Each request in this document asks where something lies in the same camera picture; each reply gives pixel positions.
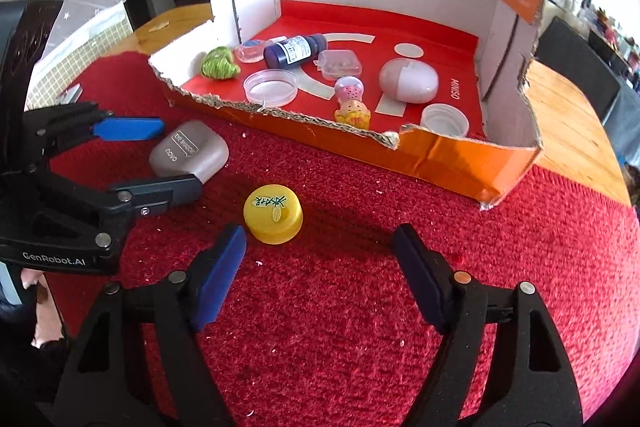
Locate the pink oval case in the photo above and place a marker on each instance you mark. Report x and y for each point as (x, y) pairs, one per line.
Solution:
(409, 81)

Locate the person's left hand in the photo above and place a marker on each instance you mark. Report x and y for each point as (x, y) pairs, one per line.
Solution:
(49, 326)

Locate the pink toy figure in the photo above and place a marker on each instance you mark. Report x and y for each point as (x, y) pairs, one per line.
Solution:
(351, 109)

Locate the small clear plastic box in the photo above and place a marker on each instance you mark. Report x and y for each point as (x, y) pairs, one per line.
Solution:
(335, 64)

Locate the taupe eyeshadow case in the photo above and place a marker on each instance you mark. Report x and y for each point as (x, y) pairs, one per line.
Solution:
(193, 148)

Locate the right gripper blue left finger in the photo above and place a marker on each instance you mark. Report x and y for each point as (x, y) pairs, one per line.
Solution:
(213, 272)

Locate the green knitted toy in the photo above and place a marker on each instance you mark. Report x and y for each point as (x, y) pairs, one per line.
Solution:
(219, 64)

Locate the red knitted mat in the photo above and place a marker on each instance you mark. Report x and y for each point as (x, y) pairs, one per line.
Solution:
(323, 330)

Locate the clear eye drop bottle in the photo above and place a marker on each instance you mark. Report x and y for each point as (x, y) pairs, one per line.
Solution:
(252, 51)

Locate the dark blue bottle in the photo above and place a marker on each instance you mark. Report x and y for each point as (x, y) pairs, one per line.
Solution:
(293, 52)

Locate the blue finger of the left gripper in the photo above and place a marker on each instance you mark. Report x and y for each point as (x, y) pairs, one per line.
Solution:
(150, 197)
(128, 129)

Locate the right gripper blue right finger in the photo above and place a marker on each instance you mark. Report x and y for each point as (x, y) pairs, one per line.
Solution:
(428, 275)

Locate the yellow bottle cap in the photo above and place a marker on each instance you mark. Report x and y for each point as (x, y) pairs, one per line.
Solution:
(273, 214)

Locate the clear petri dish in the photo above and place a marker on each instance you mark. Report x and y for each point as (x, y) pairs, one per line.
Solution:
(271, 88)

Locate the orange cardboard box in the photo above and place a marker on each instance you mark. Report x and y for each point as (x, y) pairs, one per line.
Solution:
(443, 81)

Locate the small white device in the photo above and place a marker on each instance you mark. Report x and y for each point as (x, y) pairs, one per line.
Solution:
(70, 95)

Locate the white bottle cap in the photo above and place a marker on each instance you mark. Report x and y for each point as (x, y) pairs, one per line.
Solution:
(445, 119)

